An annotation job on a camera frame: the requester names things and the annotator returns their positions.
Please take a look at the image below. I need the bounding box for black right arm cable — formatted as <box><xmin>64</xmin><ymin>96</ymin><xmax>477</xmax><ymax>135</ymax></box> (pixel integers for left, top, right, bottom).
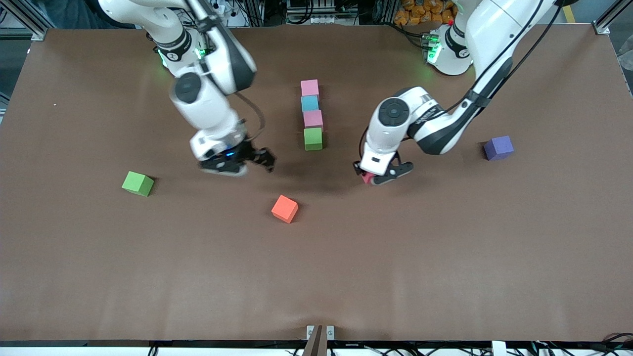
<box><xmin>185</xmin><ymin>0</ymin><xmax>266</xmax><ymax>143</ymax></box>

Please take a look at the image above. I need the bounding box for pile of orange objects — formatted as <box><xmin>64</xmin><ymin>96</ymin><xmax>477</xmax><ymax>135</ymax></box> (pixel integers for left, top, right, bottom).
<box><xmin>394</xmin><ymin>0</ymin><xmax>458</xmax><ymax>26</ymax></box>

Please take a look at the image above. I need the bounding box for purple foam cube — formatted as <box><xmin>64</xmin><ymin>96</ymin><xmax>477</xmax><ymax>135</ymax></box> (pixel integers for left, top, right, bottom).
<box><xmin>484</xmin><ymin>135</ymin><xmax>515</xmax><ymax>161</ymax></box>

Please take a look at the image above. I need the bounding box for brown camera pole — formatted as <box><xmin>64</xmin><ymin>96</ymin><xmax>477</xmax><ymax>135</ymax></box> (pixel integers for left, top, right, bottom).
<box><xmin>303</xmin><ymin>325</ymin><xmax>328</xmax><ymax>356</ymax></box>

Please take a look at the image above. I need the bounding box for silver aluminium frame profile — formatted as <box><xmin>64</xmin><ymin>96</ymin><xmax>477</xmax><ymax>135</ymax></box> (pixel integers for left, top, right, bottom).
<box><xmin>0</xmin><ymin>0</ymin><xmax>48</xmax><ymax>41</ymax></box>
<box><xmin>593</xmin><ymin>0</ymin><xmax>625</xmax><ymax>35</ymax></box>

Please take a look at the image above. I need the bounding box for electrical control unit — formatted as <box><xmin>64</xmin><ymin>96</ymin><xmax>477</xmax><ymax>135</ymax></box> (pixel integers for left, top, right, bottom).
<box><xmin>286</xmin><ymin>0</ymin><xmax>331</xmax><ymax>25</ymax></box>

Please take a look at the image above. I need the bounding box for orange foam cube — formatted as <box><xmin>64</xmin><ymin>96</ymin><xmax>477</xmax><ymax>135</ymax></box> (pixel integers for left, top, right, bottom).
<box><xmin>271</xmin><ymin>195</ymin><xmax>299</xmax><ymax>224</ymax></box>

